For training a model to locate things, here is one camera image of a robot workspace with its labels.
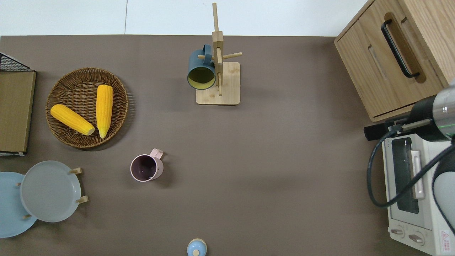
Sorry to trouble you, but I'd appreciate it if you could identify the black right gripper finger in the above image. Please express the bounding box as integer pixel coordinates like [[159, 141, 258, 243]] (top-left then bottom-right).
[[364, 123, 390, 141]]

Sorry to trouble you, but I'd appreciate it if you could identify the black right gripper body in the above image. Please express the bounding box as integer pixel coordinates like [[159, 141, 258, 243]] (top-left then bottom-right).
[[387, 94, 454, 143]]

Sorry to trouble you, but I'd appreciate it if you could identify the pink mug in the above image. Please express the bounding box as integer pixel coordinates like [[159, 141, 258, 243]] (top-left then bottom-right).
[[130, 148, 165, 182]]

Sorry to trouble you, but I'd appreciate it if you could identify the wooden drawer cabinet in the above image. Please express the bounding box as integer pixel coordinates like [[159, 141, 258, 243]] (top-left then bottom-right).
[[334, 0, 455, 122]]

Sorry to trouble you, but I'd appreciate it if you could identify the white toaster oven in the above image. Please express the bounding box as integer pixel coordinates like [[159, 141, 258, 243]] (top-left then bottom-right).
[[380, 133, 455, 256]]

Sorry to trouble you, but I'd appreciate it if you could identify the brown table mat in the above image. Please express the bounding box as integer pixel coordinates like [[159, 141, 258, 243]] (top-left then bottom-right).
[[0, 34, 429, 256]]

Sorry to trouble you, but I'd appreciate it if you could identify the wooden mug rack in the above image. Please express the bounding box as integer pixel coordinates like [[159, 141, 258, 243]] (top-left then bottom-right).
[[196, 3, 243, 106]]

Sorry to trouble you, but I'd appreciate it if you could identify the dark blue mug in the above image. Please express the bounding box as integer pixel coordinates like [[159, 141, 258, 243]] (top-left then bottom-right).
[[187, 44, 216, 90]]

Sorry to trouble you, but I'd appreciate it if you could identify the small blue round knob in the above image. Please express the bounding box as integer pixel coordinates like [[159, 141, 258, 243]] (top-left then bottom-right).
[[187, 238, 208, 256]]

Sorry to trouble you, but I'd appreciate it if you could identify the yellow corn cob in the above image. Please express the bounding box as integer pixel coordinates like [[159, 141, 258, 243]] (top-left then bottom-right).
[[96, 85, 114, 139], [50, 104, 96, 136]]

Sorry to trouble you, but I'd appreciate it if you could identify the wooden plate rack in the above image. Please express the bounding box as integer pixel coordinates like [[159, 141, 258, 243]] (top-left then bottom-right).
[[15, 167, 89, 219]]

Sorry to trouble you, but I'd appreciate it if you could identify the round wicker basket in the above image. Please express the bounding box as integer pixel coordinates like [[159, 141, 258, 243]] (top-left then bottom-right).
[[45, 67, 129, 149]]

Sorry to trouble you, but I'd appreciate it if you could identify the grey plate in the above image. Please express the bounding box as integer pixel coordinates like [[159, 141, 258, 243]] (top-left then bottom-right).
[[20, 160, 81, 223]]

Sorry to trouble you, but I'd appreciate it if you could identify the light blue plate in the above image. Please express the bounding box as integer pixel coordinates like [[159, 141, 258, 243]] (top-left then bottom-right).
[[0, 172, 38, 238]]

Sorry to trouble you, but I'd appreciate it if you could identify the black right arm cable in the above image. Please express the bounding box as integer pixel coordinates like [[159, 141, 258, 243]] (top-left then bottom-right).
[[367, 119, 455, 208]]

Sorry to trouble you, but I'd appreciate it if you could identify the black cabinet handle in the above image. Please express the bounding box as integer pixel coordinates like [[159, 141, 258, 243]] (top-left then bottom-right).
[[381, 19, 421, 79]]

